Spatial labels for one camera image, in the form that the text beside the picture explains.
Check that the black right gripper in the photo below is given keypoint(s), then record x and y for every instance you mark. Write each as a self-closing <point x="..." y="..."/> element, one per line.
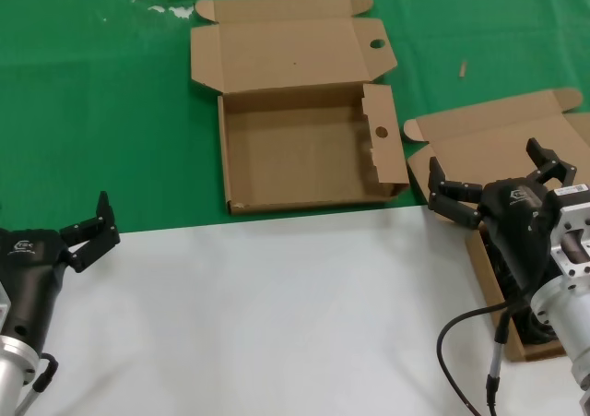
<point x="516" y="222"/>

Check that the open cardboard box with holes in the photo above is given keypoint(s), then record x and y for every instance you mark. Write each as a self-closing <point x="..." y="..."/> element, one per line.
<point x="295" y="56"/>

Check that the small cardboard scrap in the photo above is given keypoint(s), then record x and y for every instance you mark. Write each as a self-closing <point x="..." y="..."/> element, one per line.
<point x="462" y="69"/>

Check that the white torn tape scraps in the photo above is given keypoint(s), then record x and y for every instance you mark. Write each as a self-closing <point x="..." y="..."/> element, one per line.
<point x="182" y="12"/>

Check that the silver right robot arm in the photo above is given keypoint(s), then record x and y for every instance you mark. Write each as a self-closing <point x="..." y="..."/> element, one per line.
<point x="567" y="314"/>

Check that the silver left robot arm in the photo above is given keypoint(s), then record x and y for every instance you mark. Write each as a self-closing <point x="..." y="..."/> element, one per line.
<point x="14" y="365"/>

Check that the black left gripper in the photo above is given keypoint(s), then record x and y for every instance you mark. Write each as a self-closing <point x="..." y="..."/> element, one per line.
<point x="27" y="268"/>

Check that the green table mat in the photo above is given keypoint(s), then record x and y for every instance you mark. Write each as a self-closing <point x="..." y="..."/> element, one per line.
<point x="92" y="111"/>

